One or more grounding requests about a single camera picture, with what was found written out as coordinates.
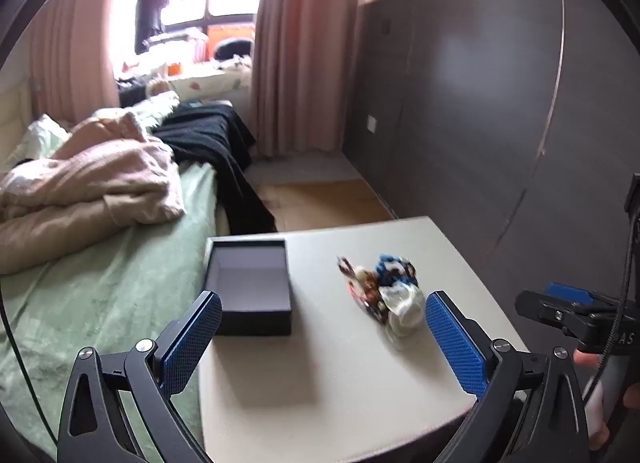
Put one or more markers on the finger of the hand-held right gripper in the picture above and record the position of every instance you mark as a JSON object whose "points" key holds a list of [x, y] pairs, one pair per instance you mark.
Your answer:
{"points": [[545, 310], [567, 291]]}

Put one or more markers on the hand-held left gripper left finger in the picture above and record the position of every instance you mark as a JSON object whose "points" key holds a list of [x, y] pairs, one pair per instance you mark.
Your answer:
{"points": [[192, 338]]}

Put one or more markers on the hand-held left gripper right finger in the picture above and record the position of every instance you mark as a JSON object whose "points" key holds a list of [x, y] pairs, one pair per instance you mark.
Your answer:
{"points": [[457, 343]]}

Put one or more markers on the black jewelry box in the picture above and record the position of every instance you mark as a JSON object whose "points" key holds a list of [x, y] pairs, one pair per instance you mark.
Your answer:
{"points": [[250, 313]]}

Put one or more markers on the clear plastic bag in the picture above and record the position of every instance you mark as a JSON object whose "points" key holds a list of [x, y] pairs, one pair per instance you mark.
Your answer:
{"points": [[402, 310]]}

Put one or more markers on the pile of beaded jewelry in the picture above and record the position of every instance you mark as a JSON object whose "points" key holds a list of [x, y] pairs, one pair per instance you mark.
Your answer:
{"points": [[387, 270]]}

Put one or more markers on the person's right hand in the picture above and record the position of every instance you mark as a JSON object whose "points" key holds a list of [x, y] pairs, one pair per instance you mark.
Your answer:
{"points": [[585, 359]]}

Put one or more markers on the green bed sheet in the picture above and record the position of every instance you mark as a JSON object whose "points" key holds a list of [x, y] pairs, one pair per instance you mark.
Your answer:
{"points": [[100, 313]]}

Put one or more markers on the beige fleece blanket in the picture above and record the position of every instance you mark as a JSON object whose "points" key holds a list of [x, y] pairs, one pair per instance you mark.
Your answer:
{"points": [[85, 183]]}

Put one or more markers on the black knitted blanket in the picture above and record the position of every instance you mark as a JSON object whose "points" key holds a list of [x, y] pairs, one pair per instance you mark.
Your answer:
{"points": [[215, 143]]}

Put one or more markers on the dark wood panel wardrobe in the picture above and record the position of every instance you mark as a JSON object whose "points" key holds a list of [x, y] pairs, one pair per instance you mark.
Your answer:
{"points": [[475, 108]]}

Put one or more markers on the floral print cushion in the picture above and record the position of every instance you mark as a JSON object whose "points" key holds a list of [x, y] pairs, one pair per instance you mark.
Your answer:
{"points": [[210, 83]]}

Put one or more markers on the pile of assorted clothes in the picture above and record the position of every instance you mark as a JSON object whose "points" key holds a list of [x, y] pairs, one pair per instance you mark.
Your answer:
{"points": [[160, 63]]}

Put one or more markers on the beige bed headboard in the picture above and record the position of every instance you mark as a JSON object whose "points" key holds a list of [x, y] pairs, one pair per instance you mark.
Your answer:
{"points": [[12, 118]]}

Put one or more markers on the black bag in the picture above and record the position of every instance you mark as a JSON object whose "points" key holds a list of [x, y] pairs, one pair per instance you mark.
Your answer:
{"points": [[234, 49]]}

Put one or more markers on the pink curtain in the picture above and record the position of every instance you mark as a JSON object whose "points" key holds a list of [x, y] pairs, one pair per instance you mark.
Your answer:
{"points": [[70, 43], [300, 53]]}

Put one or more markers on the orange box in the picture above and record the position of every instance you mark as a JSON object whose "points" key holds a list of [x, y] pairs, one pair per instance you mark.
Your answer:
{"points": [[225, 33]]}

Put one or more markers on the white wall outlet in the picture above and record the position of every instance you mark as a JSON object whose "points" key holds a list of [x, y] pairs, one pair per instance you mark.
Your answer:
{"points": [[372, 123]]}

